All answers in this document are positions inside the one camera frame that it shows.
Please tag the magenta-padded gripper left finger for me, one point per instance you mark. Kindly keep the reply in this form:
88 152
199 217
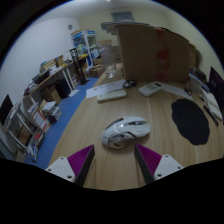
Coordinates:
63 166

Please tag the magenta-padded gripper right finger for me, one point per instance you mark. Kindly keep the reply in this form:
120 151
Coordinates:
165 165

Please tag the white computer mouse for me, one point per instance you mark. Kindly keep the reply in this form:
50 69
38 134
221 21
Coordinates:
125 130

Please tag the black mouse pad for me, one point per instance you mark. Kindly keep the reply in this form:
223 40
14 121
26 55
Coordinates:
190 121

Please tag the white shelf unit with books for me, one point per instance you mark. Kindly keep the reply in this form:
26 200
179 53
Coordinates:
23 130

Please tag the stack of books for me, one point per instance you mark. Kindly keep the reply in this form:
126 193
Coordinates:
51 110

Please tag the black marker pen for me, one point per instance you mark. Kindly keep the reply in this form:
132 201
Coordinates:
210 115

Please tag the white paper sheet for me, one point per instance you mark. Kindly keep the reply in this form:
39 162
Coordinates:
176 90
103 88

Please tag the white book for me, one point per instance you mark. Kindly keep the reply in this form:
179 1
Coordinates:
213 105

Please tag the black monitor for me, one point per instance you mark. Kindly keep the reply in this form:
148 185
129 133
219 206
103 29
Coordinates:
5 108

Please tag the flat white remote control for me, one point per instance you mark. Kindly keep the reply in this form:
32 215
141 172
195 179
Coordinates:
111 95

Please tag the wooden desk with clutter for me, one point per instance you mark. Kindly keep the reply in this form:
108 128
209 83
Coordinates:
56 76

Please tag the black office chair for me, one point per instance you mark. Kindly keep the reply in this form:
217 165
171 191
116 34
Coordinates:
217 83

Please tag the low brown cardboard box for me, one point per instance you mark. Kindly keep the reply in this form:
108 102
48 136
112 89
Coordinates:
96 70

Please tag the large brown cardboard box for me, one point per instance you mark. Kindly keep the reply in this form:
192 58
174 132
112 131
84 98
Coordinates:
153 53

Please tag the clear glass jar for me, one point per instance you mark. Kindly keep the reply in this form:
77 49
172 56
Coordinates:
110 61

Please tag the blue and white display cabinet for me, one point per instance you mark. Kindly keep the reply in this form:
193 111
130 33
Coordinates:
85 43

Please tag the grey door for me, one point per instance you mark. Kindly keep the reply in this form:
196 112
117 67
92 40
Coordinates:
122 16

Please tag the round grey wall fixture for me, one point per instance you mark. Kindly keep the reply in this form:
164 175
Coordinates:
70 26

